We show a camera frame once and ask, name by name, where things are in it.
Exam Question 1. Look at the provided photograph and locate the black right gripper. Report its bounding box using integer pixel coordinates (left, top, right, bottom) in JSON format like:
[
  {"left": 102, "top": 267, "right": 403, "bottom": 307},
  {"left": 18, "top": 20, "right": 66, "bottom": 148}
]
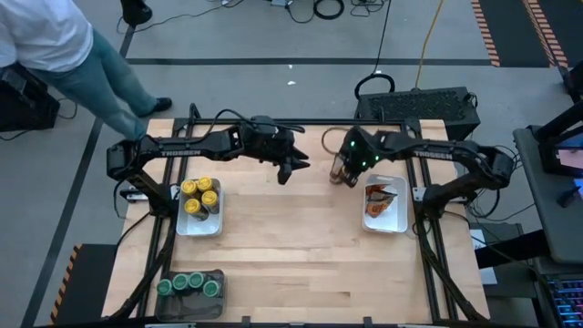
[{"left": 341, "top": 127, "right": 388, "bottom": 190}]

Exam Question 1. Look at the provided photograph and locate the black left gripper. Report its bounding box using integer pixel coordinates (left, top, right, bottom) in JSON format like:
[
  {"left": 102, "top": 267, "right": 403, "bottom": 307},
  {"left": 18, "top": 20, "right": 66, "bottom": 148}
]
[{"left": 243, "top": 116, "right": 312, "bottom": 186}]

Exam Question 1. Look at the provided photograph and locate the smoky grey translucent bin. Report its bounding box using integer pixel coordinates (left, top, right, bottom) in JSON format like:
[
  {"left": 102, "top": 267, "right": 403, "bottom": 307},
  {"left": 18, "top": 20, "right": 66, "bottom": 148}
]
[{"left": 154, "top": 268, "right": 227, "bottom": 323}]

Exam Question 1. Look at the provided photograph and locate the white plastic bin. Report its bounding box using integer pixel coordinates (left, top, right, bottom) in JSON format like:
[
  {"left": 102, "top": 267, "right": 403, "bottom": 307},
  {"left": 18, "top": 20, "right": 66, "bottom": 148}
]
[
  {"left": 362, "top": 173, "right": 410, "bottom": 234},
  {"left": 175, "top": 177, "right": 224, "bottom": 238}
]

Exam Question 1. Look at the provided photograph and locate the black perforated computer case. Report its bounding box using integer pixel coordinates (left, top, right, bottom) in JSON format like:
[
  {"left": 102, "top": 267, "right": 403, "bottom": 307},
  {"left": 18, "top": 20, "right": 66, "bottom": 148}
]
[{"left": 354, "top": 86, "right": 482, "bottom": 141}]

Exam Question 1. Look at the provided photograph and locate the grey desk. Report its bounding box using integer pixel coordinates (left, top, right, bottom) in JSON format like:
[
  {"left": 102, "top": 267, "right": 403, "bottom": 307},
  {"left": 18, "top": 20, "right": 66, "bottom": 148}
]
[{"left": 513, "top": 125, "right": 583, "bottom": 266}]

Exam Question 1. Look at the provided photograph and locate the black mat orange striped edge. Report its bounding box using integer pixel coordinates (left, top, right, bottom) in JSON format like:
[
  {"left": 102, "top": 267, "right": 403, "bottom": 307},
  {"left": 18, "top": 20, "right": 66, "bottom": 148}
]
[
  {"left": 48, "top": 242, "right": 118, "bottom": 327},
  {"left": 522, "top": 0, "right": 583, "bottom": 70},
  {"left": 470, "top": 0, "right": 555, "bottom": 69}
]

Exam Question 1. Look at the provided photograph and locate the black monitor stand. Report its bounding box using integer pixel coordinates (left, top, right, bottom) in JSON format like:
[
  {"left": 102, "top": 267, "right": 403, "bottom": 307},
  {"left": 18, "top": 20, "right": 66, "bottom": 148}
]
[{"left": 527, "top": 100, "right": 583, "bottom": 143}]

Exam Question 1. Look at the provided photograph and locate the black monitor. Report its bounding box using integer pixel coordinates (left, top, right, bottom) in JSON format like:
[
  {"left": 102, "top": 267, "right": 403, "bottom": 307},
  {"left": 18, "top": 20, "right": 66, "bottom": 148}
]
[{"left": 539, "top": 129, "right": 583, "bottom": 179}]

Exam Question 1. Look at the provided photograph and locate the black round stand base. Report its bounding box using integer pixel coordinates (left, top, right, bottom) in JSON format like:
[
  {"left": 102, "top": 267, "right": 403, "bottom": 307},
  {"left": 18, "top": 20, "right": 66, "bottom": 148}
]
[{"left": 119, "top": 0, "right": 154, "bottom": 27}]

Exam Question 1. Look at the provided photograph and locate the backlit rainbow keyboard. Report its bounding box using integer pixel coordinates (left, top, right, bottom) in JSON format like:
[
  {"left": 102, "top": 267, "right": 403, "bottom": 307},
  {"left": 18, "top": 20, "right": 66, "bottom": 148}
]
[{"left": 546, "top": 277, "right": 583, "bottom": 328}]

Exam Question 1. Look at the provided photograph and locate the black equipment case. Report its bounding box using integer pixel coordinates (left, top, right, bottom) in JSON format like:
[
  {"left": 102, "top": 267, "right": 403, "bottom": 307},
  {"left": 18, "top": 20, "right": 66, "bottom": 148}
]
[{"left": 0, "top": 63, "right": 62, "bottom": 133}]

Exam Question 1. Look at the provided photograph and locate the person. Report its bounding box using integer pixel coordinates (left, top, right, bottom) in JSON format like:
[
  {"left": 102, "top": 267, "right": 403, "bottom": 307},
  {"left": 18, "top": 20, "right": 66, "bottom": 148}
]
[{"left": 0, "top": 0, "right": 173, "bottom": 141}]

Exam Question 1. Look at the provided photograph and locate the black metal table frame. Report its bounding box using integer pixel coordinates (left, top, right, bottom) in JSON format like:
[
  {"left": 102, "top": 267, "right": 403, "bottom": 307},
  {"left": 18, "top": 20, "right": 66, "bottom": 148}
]
[{"left": 107, "top": 102, "right": 491, "bottom": 328}]

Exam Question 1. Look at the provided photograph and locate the black looped hanging cable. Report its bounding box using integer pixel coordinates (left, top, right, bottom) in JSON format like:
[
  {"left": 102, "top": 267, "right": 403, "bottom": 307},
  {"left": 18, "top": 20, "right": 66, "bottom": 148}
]
[{"left": 353, "top": 0, "right": 396, "bottom": 102}]

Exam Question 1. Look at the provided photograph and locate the yellow hanging cable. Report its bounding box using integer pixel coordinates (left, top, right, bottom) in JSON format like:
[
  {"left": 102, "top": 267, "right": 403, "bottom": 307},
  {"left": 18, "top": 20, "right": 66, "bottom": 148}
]
[{"left": 413, "top": 0, "right": 445, "bottom": 90}]

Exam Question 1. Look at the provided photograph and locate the black coiled floor cable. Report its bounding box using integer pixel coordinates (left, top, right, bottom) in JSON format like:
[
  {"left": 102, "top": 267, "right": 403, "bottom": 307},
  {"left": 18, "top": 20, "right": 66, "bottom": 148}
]
[{"left": 312, "top": 0, "right": 346, "bottom": 21}]

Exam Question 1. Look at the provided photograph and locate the black cable tangle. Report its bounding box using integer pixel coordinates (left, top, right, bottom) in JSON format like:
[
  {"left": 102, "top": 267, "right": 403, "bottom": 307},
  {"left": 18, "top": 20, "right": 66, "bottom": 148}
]
[{"left": 349, "top": 0, "right": 388, "bottom": 18}]

